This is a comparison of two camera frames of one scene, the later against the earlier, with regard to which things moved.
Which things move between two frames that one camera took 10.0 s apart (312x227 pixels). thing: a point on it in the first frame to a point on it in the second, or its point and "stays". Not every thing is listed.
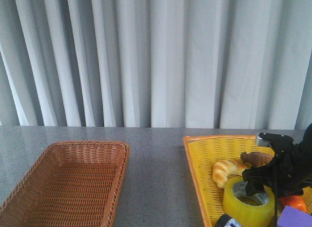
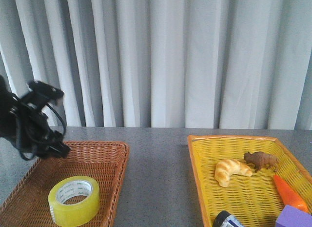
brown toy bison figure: (256, 158) stays
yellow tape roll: (248, 216) to (65, 215)
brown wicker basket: (71, 184) stays
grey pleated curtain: (218, 60) stays
